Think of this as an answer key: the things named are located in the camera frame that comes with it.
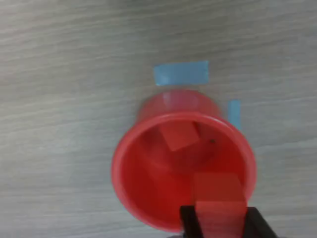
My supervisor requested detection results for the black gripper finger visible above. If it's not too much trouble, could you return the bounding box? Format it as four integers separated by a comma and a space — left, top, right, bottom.
179, 205, 204, 238
244, 207, 279, 238

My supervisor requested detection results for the red plastic bin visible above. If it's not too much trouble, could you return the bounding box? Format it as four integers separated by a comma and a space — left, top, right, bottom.
110, 89, 258, 235

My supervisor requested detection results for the small red cube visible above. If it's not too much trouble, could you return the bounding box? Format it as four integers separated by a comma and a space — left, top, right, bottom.
158, 121, 201, 152
192, 173, 248, 238

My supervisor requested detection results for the blue tape piece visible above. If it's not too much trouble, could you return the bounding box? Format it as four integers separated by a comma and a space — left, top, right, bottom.
227, 99, 241, 131
153, 60, 210, 87

